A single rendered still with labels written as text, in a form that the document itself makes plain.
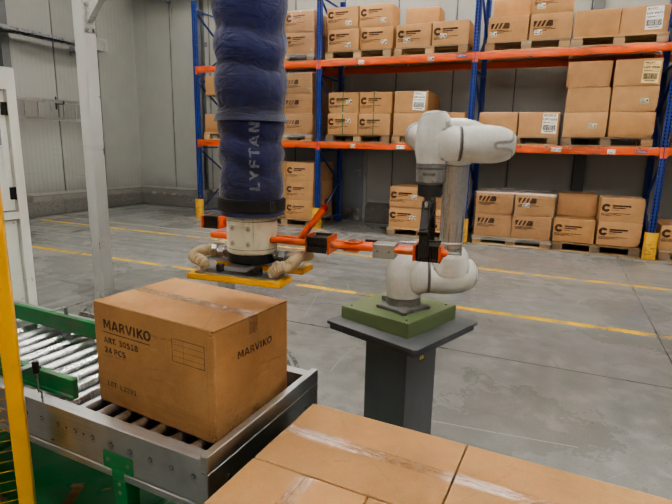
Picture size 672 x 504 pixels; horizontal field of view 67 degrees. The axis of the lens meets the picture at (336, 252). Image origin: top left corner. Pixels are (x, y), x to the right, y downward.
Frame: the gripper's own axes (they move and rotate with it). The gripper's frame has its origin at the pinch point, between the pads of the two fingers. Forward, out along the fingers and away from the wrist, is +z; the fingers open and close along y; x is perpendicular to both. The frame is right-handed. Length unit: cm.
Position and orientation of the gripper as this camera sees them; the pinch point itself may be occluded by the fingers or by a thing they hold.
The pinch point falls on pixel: (426, 249)
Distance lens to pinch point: 159.2
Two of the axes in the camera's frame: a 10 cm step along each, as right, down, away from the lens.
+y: -3.1, 1.9, -9.3
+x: 9.5, 0.8, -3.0
